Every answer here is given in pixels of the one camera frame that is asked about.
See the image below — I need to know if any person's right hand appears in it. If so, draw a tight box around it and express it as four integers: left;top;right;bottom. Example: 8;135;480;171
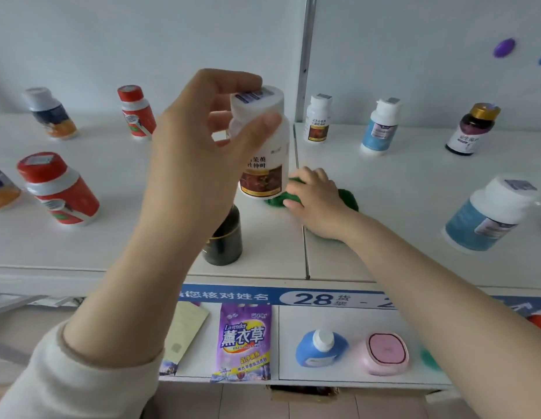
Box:
282;166;359;241

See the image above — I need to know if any person's left hand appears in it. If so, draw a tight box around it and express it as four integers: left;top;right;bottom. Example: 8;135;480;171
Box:
141;68;283;241

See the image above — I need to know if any green cleaning cloth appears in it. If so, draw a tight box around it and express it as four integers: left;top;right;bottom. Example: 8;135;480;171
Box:
265;176;360;243

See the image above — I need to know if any white metal shelving unit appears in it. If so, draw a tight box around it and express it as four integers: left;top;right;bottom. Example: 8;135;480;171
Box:
0;0;541;391

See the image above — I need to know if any white bottle brown label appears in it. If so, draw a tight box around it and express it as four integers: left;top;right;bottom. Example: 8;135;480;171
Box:
226;86;291;200
303;93;334;144

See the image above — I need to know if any red cap white bottle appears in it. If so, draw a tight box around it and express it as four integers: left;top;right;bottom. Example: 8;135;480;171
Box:
16;151;101;227
117;84;158;140

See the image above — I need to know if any black bottle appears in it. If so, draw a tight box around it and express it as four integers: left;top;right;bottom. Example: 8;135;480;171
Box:
202;204;244;267

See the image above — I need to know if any white bottle light blue label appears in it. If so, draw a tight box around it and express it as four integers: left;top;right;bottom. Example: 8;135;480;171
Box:
360;98;402;157
442;174;541;254

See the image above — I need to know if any white bottle orange label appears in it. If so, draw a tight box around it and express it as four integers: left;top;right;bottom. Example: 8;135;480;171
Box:
25;87;78;141
0;163;22;211

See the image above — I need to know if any gold cap dark bottle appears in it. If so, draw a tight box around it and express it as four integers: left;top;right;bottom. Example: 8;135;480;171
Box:
444;103;502;157

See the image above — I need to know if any person's right forearm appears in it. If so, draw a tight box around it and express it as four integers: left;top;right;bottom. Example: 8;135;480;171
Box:
342;212;541;419

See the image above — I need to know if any teal spray bottle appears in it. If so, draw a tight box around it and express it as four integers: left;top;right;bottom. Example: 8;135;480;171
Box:
420;347;442;372

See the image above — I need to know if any blue detergent container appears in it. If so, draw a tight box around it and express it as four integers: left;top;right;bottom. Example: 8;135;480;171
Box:
295;329;350;369

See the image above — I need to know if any pink plastic case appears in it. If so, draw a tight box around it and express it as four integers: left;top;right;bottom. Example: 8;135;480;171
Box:
363;332;410;377

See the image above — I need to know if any beige paper card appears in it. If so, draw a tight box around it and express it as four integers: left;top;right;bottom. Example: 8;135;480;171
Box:
165;300;210;368

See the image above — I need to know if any white arm sleeve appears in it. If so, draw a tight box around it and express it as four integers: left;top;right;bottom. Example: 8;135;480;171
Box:
0;320;166;419

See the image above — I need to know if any purple wall knob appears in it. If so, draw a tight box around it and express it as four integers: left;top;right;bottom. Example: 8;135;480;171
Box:
492;37;517;59

